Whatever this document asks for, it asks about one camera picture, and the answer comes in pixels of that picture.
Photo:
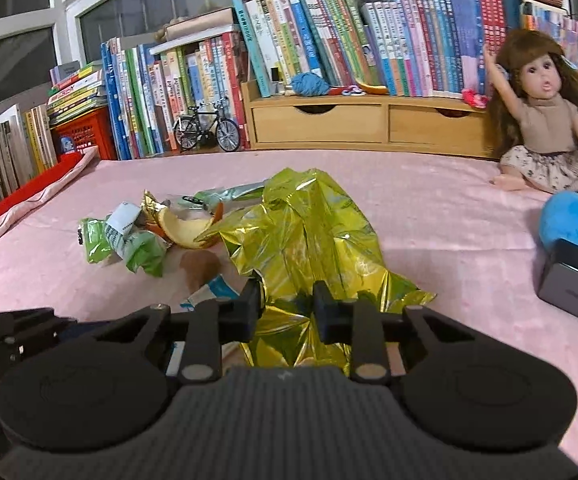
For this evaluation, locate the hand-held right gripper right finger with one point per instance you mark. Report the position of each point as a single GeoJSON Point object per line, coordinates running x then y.
{"type": "Point", "coordinates": [325, 310]}

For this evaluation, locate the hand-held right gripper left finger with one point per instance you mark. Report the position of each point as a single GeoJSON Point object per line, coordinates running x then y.
{"type": "Point", "coordinates": [249, 310]}

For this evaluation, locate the gold foil bag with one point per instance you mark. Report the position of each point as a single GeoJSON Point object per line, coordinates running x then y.
{"type": "Point", "coordinates": [319, 230]}

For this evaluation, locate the wide orange peel piece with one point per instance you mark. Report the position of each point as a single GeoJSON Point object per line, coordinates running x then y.
{"type": "Point", "coordinates": [184, 232]}

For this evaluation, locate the row of tall picture books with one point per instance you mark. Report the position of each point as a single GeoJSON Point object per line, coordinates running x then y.
{"type": "Point", "coordinates": [139, 100]}

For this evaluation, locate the stack of flat books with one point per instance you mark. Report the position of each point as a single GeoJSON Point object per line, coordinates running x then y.
{"type": "Point", "coordinates": [76, 95]}

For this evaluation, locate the short row of thin books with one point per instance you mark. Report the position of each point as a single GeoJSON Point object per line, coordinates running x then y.
{"type": "Point", "coordinates": [554, 30]}

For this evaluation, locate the blue white packet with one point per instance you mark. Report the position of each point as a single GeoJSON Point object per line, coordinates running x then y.
{"type": "Point", "coordinates": [209, 290]}

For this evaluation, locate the silver green wrapper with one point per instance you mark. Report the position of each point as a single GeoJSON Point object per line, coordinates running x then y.
{"type": "Point", "coordinates": [229, 192]}

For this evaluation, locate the green white snack packet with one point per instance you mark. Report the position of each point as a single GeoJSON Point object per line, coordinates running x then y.
{"type": "Point", "coordinates": [139, 252]}

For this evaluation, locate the red and pink blanket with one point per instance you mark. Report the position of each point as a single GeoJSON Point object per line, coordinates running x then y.
{"type": "Point", "coordinates": [29, 205]}

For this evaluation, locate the small gold foil wrapper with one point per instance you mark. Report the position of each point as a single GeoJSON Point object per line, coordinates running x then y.
{"type": "Point", "coordinates": [153, 202]}

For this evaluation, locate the wooden drawer organizer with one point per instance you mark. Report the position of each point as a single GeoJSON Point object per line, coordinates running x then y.
{"type": "Point", "coordinates": [319, 122]}

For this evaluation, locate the black toy bicycle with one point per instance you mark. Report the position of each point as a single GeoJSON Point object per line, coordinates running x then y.
{"type": "Point", "coordinates": [185, 132]}

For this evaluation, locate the red plastic crate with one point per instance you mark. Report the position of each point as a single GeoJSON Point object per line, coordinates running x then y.
{"type": "Point", "coordinates": [86, 132]}

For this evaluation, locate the blue yarn ball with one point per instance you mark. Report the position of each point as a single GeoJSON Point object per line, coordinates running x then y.
{"type": "Point", "coordinates": [311, 85]}

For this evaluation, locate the yellow curved toy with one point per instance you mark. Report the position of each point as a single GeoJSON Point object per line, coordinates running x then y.
{"type": "Point", "coordinates": [374, 89]}

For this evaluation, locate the grey rectangular box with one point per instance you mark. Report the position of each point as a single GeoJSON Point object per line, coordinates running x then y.
{"type": "Point", "coordinates": [574, 290]}

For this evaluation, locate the pink flower hair clip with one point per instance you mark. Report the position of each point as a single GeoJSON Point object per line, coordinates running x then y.
{"type": "Point", "coordinates": [474, 99]}

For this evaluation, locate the blue cat plush toy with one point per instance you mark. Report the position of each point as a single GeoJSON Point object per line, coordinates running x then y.
{"type": "Point", "coordinates": [569, 220]}

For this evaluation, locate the long-haired doll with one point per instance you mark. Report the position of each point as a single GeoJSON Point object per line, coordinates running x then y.
{"type": "Point", "coordinates": [544, 125]}

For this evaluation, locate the white framed window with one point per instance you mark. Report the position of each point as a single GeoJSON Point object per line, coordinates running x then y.
{"type": "Point", "coordinates": [64, 10]}

